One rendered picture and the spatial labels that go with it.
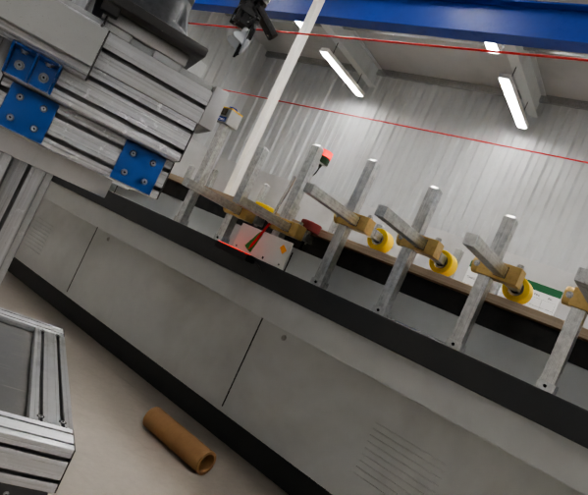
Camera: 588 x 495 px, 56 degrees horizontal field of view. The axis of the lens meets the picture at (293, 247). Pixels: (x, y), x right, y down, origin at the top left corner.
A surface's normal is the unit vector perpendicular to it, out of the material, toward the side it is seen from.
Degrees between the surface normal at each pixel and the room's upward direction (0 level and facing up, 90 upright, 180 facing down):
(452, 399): 90
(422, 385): 90
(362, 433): 90
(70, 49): 90
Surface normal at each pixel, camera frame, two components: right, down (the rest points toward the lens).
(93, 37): 0.40, 0.14
